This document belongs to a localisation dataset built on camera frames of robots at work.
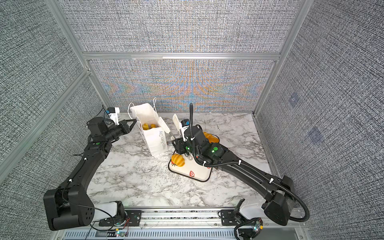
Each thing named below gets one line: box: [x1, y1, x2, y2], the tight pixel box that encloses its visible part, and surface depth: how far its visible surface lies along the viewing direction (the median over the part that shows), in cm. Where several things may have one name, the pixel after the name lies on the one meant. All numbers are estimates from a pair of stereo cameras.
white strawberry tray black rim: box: [168, 150, 213, 182], surface depth 90 cm
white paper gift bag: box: [128, 97, 168, 157], surface depth 87 cm
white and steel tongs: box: [158, 113, 182, 140], surface depth 73 cm
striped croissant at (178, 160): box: [171, 153, 185, 167], surface depth 91 cm
